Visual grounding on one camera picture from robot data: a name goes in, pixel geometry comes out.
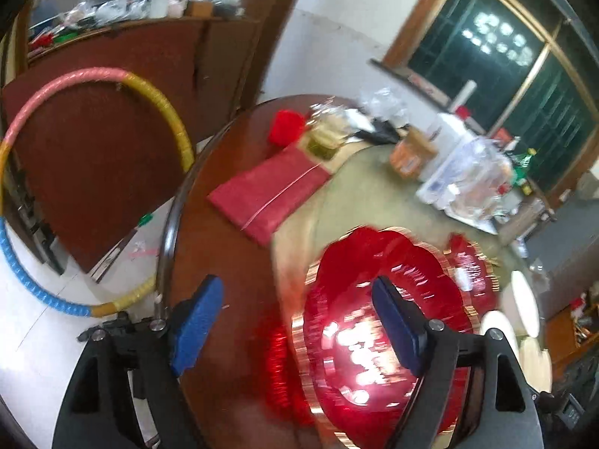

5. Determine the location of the large white foam plate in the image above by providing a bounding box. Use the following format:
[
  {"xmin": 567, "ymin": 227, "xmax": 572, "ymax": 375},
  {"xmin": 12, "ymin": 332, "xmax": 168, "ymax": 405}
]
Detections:
[{"xmin": 479, "ymin": 310, "xmax": 520, "ymax": 360}]

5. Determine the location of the white foam bowl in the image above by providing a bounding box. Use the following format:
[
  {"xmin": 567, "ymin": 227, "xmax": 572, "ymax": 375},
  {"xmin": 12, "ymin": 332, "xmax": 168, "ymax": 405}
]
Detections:
[{"xmin": 502, "ymin": 271, "xmax": 541, "ymax": 339}]

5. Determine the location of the small red glass plate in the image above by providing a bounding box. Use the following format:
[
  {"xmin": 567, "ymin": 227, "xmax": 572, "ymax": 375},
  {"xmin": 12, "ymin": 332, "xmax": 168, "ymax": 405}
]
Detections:
[{"xmin": 444, "ymin": 232, "xmax": 499, "ymax": 317}]

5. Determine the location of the large red glass plate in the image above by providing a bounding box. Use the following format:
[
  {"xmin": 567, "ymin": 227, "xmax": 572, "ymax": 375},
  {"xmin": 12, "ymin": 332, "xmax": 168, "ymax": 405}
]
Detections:
[{"xmin": 292, "ymin": 226, "xmax": 479, "ymax": 448}]

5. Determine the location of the large beige plastic bowl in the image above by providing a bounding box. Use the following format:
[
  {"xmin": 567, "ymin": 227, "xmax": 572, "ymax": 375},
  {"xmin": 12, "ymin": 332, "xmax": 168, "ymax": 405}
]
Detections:
[{"xmin": 519, "ymin": 336, "xmax": 552, "ymax": 392}]

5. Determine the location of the multicolour hula hoop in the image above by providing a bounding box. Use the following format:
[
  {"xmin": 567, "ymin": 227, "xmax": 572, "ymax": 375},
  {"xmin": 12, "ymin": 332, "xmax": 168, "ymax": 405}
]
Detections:
[{"xmin": 0, "ymin": 66, "xmax": 195, "ymax": 318}]

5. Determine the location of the stainless steel thermos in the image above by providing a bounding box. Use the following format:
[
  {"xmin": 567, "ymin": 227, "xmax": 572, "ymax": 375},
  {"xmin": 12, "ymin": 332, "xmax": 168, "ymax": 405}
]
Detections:
[{"xmin": 498, "ymin": 196, "xmax": 556, "ymax": 246}]

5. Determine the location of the grey refrigerator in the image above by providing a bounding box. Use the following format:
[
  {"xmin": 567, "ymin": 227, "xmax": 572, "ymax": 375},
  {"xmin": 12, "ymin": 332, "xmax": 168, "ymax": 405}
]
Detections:
[{"xmin": 526, "ymin": 196, "xmax": 598, "ymax": 319}]

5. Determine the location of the clear glass pitcher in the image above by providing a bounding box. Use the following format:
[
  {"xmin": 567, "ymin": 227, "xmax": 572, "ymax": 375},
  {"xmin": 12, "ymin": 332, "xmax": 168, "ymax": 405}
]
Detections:
[{"xmin": 448, "ymin": 137, "xmax": 515, "ymax": 221}]

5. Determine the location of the green plastic bottle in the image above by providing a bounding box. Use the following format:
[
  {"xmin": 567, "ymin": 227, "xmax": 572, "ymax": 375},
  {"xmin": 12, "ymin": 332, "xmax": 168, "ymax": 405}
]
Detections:
[{"xmin": 510, "ymin": 148, "xmax": 537, "ymax": 186}]

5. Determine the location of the dark wooden sideboard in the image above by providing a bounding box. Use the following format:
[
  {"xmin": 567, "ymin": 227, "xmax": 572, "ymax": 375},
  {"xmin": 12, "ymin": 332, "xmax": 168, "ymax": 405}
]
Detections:
[{"xmin": 2, "ymin": 18, "xmax": 257, "ymax": 271}]

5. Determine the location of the red fabric pouch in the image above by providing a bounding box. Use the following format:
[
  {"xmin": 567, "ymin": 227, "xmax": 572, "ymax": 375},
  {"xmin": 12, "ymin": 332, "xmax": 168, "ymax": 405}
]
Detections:
[{"xmin": 208, "ymin": 146, "xmax": 331, "ymax": 246}]

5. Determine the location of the amber jar with lid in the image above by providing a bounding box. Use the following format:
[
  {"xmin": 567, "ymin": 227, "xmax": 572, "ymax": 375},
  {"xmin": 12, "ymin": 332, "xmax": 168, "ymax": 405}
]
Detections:
[{"xmin": 390, "ymin": 127, "xmax": 439, "ymax": 178}]

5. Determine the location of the white lotion bottle red cap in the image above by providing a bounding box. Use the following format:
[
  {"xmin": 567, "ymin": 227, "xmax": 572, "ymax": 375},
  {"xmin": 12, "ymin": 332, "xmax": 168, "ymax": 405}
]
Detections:
[{"xmin": 419, "ymin": 80, "xmax": 477, "ymax": 181}]

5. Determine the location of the clear cup with tea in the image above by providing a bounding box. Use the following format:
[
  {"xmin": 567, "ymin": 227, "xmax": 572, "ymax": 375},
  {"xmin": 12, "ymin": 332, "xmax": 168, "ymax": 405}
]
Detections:
[{"xmin": 307, "ymin": 107, "xmax": 353, "ymax": 161}]

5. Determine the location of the red plastic cup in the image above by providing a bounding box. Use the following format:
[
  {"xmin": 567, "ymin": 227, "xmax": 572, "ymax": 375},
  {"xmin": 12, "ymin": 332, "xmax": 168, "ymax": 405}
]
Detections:
[{"xmin": 268, "ymin": 110, "xmax": 307, "ymax": 147}]

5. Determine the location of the window with green grille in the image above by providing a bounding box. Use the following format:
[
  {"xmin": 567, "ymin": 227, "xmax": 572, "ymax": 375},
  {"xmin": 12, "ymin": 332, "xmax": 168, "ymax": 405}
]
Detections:
[{"xmin": 382, "ymin": 0, "xmax": 598, "ymax": 207}]

